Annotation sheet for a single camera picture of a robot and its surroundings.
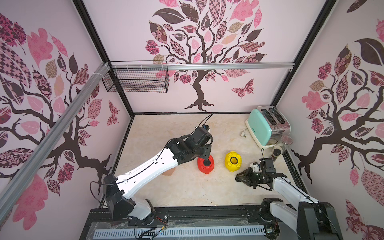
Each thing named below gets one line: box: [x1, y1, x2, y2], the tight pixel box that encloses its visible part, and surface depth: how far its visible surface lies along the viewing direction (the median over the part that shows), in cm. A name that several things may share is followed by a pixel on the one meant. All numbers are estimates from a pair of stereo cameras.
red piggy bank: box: [197, 155, 215, 175], surface depth 85 cm
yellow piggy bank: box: [225, 151, 242, 173], surface depth 87 cm
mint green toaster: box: [245, 105, 291, 150], surface depth 97 cm
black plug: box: [203, 159, 211, 167], surface depth 85 cm
